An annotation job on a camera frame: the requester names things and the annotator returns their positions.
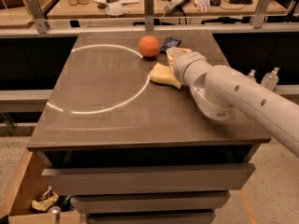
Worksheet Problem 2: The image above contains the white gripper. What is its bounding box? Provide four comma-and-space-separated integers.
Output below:
166, 47, 212, 86

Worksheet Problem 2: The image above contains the yellow sponge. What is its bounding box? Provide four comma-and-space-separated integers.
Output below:
149, 63, 182, 89

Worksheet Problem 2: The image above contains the orange ball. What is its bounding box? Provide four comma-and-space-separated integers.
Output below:
138, 35, 159, 58

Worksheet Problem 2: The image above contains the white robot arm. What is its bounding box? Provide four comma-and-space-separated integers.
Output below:
166, 48, 299, 157

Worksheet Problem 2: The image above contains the dark blue snack packet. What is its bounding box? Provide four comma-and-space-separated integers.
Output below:
160, 37, 181, 53

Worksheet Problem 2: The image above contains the white power strip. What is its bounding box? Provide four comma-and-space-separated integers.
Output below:
164, 0, 189, 14

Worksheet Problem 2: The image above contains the patterned paper cup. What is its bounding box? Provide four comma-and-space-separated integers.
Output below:
194, 0, 210, 12

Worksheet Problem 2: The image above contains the white bowl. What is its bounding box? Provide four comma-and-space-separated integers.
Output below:
105, 4, 125, 17

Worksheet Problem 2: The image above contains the clear bottle left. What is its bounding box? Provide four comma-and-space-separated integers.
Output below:
248, 69, 256, 81

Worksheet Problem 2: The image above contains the clear bottle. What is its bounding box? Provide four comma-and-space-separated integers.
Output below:
248, 69, 256, 81
261, 67, 279, 91

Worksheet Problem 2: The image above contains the clear bottle right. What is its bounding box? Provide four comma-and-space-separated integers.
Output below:
261, 67, 279, 91

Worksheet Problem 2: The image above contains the grey drawer cabinet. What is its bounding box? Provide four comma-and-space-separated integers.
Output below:
28, 31, 269, 224

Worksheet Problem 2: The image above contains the crumpled paper bag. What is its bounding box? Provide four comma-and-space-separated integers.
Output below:
31, 187, 59, 212

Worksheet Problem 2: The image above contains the cardboard box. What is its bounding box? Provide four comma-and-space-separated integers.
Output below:
0, 149, 82, 224

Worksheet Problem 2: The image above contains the metal can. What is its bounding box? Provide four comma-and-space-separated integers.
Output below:
49, 205, 62, 214

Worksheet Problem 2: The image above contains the metal bracket middle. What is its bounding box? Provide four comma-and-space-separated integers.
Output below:
144, 0, 154, 31

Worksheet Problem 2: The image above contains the metal bracket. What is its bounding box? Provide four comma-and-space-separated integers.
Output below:
144, 0, 154, 31
25, 0, 50, 34
250, 0, 271, 29

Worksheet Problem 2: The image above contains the metal bracket right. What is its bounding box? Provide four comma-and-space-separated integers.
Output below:
250, 0, 271, 29

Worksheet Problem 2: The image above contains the metal bracket left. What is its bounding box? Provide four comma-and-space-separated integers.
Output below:
25, 0, 50, 34

